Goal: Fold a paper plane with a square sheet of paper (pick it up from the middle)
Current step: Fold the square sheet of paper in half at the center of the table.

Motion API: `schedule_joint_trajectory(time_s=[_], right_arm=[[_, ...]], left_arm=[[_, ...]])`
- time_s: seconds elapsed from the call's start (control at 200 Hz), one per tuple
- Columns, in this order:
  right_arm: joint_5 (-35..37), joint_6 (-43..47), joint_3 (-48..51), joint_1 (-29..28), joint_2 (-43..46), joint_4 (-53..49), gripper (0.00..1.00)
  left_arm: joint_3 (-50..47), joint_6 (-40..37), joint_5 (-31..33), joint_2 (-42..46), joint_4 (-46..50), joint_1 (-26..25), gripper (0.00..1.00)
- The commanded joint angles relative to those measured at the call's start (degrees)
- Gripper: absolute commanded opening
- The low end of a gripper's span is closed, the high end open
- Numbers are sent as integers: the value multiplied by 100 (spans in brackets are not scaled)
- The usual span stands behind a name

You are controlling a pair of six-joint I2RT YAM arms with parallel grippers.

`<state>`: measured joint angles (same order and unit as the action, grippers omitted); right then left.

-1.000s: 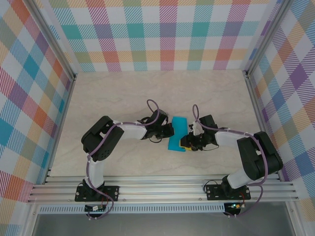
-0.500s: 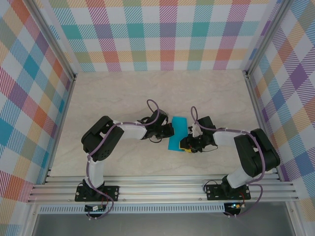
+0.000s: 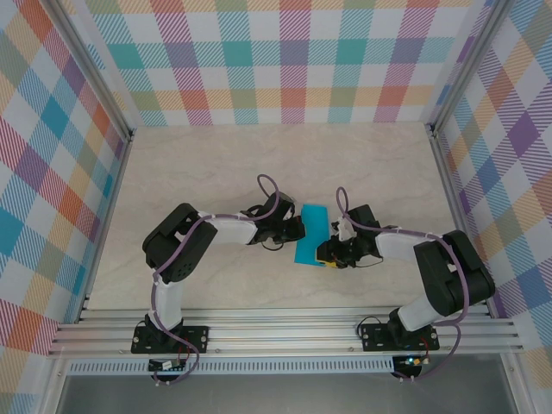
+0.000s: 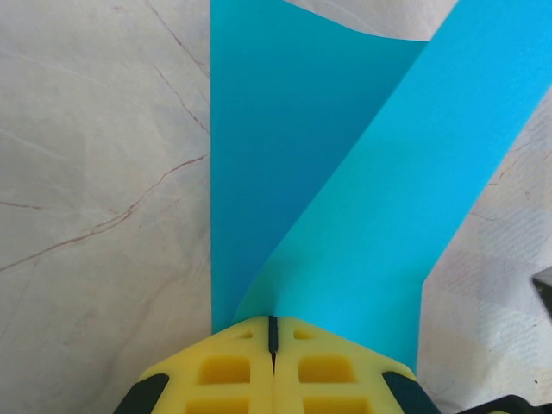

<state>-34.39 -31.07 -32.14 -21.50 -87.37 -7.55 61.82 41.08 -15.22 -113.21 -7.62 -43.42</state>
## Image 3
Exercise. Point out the aluminium frame post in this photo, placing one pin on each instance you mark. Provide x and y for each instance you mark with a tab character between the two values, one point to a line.
92	64
466	64

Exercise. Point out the circuit board with green light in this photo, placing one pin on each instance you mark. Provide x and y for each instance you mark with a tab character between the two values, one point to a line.
412	361

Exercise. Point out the small black circuit board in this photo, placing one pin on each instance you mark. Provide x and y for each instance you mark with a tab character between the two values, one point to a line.
166	365

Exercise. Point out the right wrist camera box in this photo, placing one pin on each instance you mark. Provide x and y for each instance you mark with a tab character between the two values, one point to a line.
343	228

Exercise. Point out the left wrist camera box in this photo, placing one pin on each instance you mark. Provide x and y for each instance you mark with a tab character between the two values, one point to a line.
289	200

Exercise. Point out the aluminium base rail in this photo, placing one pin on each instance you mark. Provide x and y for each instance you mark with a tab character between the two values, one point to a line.
280	332

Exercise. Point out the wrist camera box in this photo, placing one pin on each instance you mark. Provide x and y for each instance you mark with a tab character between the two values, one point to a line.
289	200
343	228

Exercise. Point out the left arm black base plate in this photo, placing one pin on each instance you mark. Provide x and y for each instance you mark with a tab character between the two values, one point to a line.
198	338

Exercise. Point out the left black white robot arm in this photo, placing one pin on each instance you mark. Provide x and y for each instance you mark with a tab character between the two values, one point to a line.
181	241

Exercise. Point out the grey metal shelf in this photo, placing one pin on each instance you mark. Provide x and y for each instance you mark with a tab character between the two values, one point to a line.
280	394

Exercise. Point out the aluminium table side rail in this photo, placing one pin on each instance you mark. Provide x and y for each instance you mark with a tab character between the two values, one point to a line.
453	194
108	215

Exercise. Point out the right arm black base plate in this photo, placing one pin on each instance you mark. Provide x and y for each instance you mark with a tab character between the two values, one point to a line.
373	338

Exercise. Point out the blue paper sheet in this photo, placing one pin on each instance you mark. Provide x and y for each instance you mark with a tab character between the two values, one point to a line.
311	233

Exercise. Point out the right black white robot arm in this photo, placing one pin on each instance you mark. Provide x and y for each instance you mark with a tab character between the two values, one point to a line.
444	276

